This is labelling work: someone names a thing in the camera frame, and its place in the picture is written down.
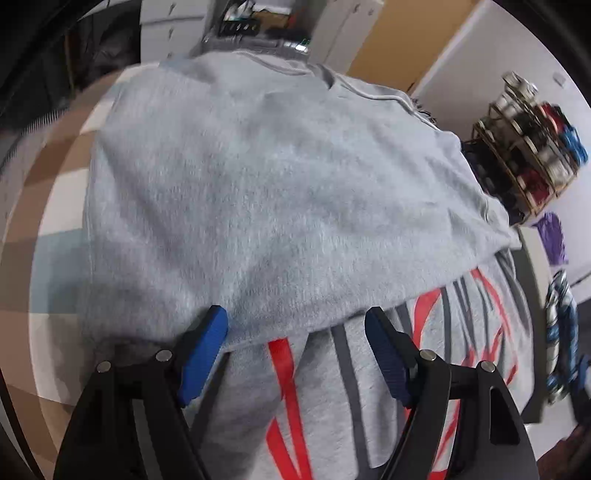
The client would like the blue white patterned cloth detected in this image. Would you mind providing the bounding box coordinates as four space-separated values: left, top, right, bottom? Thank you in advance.
544 270 580 404

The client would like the grey sweatshirt with red print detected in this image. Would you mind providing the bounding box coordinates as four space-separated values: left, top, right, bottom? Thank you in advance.
81 37 536 480

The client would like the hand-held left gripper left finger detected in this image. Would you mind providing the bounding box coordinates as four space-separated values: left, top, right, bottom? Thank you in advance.
53 305 232 480

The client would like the wooden door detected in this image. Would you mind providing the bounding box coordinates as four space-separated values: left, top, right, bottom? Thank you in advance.
346 0 481 93

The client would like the checkered bed sheet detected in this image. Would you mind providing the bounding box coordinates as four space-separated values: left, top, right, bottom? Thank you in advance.
0 78 121 480

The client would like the black power strip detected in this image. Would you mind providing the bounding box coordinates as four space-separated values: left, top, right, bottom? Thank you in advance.
219 18 262 38

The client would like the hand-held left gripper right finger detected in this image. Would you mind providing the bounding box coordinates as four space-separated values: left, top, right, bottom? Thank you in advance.
364 306 541 480

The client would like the wooden rack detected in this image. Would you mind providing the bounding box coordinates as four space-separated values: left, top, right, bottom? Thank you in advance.
462 71 589 227

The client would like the white drawer cabinet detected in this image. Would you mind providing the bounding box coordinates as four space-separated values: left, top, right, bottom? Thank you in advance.
139 0 220 63

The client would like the purple cloth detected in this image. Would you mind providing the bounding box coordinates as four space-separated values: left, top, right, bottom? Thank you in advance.
533 211 568 266

